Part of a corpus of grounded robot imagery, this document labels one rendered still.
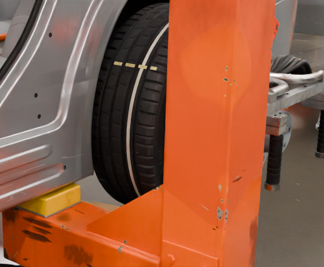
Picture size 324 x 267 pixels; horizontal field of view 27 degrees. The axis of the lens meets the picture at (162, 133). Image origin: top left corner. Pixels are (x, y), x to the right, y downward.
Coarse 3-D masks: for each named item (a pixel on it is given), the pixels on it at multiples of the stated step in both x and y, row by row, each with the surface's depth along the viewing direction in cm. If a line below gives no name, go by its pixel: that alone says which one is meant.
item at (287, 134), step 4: (284, 112) 188; (288, 112) 191; (288, 116) 190; (288, 120) 192; (288, 124) 192; (288, 128) 193; (288, 132) 193; (268, 136) 186; (284, 136) 192; (288, 136) 194; (268, 140) 186; (284, 140) 192; (288, 140) 194; (264, 144) 187; (268, 144) 186; (284, 144) 193; (264, 148) 189; (268, 148) 188; (284, 148) 193; (264, 152) 194
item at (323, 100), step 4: (312, 96) 198; (316, 96) 197; (320, 96) 196; (304, 100) 199; (308, 100) 199; (312, 100) 198; (316, 100) 197; (320, 100) 197; (304, 104) 200; (308, 104) 199; (312, 104) 198; (316, 104) 198; (320, 104) 197; (316, 108) 198; (320, 108) 197
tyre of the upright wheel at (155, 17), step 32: (128, 32) 189; (128, 64) 182; (160, 64) 178; (96, 96) 186; (128, 96) 180; (160, 96) 176; (96, 128) 187; (160, 128) 179; (96, 160) 191; (160, 160) 182; (128, 192) 193
